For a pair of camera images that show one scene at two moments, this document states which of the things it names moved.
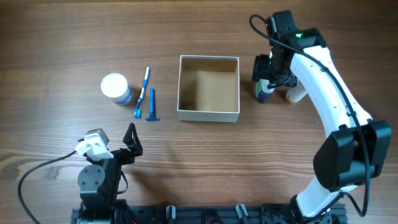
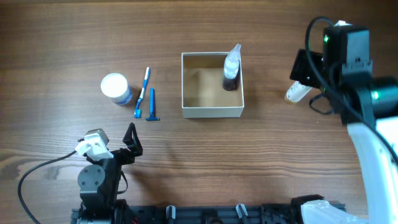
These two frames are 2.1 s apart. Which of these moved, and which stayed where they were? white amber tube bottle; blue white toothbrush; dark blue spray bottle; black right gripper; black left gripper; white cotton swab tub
Moved: dark blue spray bottle; black right gripper
Stayed: blue white toothbrush; white amber tube bottle; black left gripper; white cotton swab tub
